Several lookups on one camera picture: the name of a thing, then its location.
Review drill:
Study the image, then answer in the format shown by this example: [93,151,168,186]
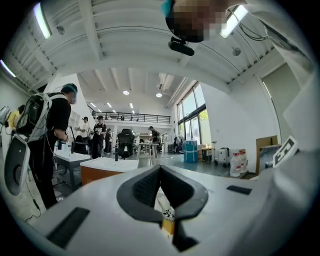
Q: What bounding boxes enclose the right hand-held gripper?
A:
[249,136,319,254]

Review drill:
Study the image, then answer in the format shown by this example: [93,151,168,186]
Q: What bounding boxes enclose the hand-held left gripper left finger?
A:
[116,164,163,224]

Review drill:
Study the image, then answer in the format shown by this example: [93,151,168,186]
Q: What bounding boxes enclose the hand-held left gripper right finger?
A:
[159,165,209,253]

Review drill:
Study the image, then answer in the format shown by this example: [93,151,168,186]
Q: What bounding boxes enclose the black white patterned clothes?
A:
[154,188,177,222]

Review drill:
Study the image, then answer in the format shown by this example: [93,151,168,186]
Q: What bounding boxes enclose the orange cushion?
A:
[160,218,176,236]

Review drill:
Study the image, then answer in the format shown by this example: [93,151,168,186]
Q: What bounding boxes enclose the plastic wrapped picture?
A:
[259,144,283,176]

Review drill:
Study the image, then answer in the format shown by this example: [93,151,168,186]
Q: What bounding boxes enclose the wooden sink cabinet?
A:
[79,156,140,186]

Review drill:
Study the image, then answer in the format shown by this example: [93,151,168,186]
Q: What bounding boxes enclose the wooden step platform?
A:
[239,170,259,181]

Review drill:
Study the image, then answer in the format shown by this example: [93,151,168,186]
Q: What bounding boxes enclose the blue wrapped package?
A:
[182,139,199,164]

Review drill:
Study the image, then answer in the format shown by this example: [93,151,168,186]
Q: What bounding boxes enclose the black yellow box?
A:
[200,147,214,163]

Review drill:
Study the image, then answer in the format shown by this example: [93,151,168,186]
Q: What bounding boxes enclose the white table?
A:
[136,142,160,161]

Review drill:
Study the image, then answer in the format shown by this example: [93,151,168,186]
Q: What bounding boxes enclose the folding scooter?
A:
[211,140,221,166]

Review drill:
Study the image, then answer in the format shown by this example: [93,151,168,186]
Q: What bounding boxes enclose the black office chair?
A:
[116,128,136,161]

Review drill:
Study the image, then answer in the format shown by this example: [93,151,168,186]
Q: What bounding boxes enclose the silver hard suitcase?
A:
[218,147,231,169]

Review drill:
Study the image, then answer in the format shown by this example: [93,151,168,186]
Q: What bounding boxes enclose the clear water bottle red label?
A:
[229,152,242,178]
[238,149,249,174]

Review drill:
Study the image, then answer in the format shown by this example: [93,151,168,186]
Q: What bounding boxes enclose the cardboard box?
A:
[255,135,279,176]

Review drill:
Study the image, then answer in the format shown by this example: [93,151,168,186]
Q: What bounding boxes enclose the black balcony railing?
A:
[86,104,173,125]

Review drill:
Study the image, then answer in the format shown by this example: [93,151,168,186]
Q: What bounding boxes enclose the tall glass window front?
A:
[176,83,210,146]

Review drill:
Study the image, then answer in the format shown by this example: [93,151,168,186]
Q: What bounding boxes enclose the grey roller blind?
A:
[260,62,301,142]

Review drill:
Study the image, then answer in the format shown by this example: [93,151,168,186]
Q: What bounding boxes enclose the white shelf unit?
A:
[68,109,84,131]

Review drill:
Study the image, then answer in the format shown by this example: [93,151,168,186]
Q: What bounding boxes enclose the ceiling air conditioner unit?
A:
[156,72,175,91]

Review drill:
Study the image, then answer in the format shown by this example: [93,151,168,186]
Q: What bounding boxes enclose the long ceiling light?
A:
[33,1,53,40]
[0,59,17,79]
[219,4,249,39]

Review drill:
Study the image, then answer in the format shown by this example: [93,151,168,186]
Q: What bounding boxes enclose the person's face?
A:
[164,0,249,44]

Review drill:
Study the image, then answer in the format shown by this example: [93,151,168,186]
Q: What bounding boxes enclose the black floor cable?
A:
[24,179,43,222]

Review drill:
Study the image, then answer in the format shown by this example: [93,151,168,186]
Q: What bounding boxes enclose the black head camera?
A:
[167,36,196,57]

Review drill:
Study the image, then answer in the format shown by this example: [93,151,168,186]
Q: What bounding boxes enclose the black head camera cable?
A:
[234,6,269,42]

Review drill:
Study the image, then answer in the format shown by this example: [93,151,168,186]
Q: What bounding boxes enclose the teal head strap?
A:
[159,0,176,18]

